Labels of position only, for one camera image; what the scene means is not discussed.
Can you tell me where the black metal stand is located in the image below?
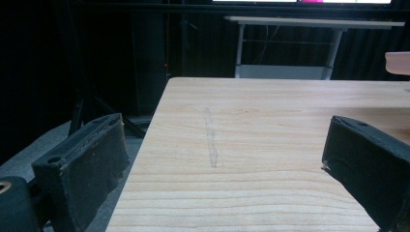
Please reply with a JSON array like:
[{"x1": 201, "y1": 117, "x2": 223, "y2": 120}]
[{"x1": 66, "y1": 0, "x2": 148, "y2": 139}]

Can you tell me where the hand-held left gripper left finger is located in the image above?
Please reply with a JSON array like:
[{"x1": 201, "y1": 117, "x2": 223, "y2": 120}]
[{"x1": 31, "y1": 112, "x2": 132, "y2": 232}]

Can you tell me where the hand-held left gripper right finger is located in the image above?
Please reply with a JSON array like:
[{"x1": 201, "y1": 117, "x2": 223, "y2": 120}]
[{"x1": 321, "y1": 115, "x2": 410, "y2": 232}]

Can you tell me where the white metal-legged table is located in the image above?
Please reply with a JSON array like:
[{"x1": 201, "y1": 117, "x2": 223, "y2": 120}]
[{"x1": 224, "y1": 15, "x2": 406, "y2": 81}]

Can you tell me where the pale pink object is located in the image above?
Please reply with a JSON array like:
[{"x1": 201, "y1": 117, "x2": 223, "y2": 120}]
[{"x1": 384, "y1": 51, "x2": 410, "y2": 76}]

